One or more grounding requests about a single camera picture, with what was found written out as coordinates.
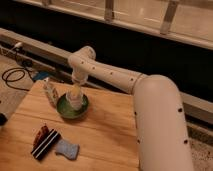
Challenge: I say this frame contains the white ceramic cup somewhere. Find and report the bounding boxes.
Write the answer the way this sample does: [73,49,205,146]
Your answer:
[66,91,83,110]

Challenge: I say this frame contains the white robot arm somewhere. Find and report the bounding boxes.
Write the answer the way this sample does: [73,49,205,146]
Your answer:
[68,46,194,171]

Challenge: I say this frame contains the green ceramic saucer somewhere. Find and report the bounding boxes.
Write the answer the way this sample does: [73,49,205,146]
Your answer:
[56,94,89,119]

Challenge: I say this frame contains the blue object on floor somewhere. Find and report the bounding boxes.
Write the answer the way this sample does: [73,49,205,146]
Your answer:
[32,71,49,81]

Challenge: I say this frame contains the dark red patterned packet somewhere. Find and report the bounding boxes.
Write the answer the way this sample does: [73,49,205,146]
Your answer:
[33,125,49,148]

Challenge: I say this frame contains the blue grey sponge cloth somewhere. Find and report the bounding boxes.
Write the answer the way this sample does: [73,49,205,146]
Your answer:
[55,139,79,160]

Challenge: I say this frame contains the black white striped box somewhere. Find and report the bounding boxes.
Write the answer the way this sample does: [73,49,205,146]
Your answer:
[31,129,61,160]

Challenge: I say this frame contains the dark object at left edge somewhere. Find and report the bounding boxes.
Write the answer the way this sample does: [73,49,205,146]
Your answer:
[0,113,8,126]

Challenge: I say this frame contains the black coiled cable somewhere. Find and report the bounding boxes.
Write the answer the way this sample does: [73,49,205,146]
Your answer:
[1,59,35,92]

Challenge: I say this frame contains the white plug on rail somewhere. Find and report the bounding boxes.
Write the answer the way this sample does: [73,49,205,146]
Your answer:
[14,42,23,49]

